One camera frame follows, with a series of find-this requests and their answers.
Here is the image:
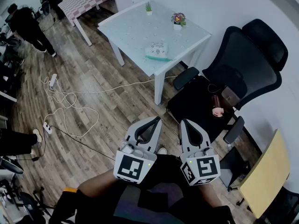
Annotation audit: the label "black mesh office chair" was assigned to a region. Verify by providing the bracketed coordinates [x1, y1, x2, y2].
[167, 18, 289, 149]

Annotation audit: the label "person's left forearm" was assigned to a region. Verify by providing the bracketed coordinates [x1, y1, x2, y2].
[78, 168, 122, 198]

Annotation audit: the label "white power strip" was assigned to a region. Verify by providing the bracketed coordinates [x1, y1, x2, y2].
[43, 121, 53, 135]
[49, 73, 58, 88]

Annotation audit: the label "white table with floral cloth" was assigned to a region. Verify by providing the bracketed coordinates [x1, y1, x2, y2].
[97, 0, 212, 106]

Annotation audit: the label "long white power cable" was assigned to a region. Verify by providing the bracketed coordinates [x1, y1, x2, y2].
[38, 75, 179, 109]

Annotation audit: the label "pink handheld fan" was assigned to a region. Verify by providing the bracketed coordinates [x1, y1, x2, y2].
[212, 94, 225, 118]

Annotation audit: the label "potted purple yellow flowers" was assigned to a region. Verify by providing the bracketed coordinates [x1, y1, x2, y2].
[171, 12, 187, 31]

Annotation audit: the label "black equipment stand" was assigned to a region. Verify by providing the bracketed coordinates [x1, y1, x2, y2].
[32, 186, 56, 217]

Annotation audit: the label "small green potted plant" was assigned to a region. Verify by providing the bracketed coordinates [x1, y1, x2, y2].
[144, 1, 153, 16]

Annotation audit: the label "person in black shirt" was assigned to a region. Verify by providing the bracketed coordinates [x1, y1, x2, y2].
[49, 153, 235, 224]

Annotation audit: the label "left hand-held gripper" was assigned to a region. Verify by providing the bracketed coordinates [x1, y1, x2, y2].
[114, 116, 163, 185]

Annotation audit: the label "looped white cable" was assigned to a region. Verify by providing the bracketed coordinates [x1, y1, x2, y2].
[43, 87, 100, 139]

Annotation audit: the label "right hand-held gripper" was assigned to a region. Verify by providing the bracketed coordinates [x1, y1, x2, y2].
[179, 119, 221, 186]

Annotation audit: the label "green and white object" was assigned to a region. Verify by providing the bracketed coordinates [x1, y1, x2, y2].
[144, 42, 172, 62]

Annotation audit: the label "brown leather wallet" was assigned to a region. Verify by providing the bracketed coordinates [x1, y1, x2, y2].
[221, 86, 241, 107]

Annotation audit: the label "black floor cable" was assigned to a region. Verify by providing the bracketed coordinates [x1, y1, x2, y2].
[50, 124, 116, 161]

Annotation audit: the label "person's right forearm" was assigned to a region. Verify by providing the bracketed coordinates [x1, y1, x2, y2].
[198, 182, 224, 208]

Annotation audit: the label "checkered cloth table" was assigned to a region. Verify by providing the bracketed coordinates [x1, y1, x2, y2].
[57, 0, 115, 47]

